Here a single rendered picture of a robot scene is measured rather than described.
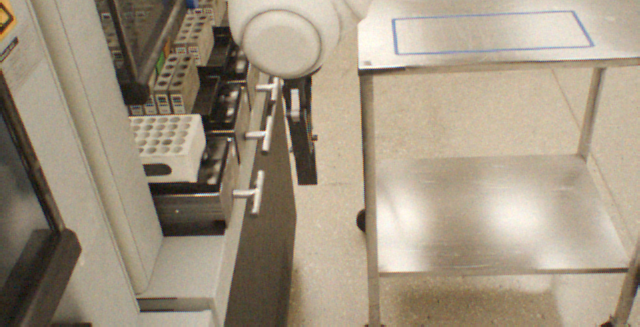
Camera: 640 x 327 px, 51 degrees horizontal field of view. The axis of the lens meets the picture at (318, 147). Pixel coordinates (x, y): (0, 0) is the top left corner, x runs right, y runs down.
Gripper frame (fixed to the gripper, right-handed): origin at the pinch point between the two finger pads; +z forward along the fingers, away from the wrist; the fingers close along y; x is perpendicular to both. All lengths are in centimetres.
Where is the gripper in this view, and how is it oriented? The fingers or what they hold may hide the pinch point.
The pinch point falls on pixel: (305, 164)
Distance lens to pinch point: 98.6
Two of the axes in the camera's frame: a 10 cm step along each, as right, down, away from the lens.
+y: -0.4, 6.0, -8.0
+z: 0.7, 8.0, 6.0
